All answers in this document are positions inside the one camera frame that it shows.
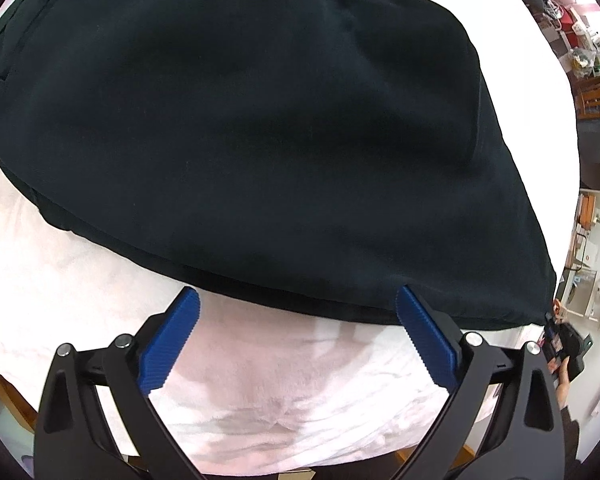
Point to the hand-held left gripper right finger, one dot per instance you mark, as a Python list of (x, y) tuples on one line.
[(425, 335)]

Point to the white box with red spot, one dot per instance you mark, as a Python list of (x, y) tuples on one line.
[(585, 252)]

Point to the wooden bed frame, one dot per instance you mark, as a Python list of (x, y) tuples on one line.
[(10, 400)]

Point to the wooden chair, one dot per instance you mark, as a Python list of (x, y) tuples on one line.
[(599, 96)]

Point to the clear plastic bag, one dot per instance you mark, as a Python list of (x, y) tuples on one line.
[(582, 62)]

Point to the black pants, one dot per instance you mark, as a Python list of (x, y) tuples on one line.
[(230, 135)]

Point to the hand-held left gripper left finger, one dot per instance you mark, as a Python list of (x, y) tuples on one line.
[(172, 340)]

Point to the person's right hand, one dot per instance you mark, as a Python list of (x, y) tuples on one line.
[(563, 385)]

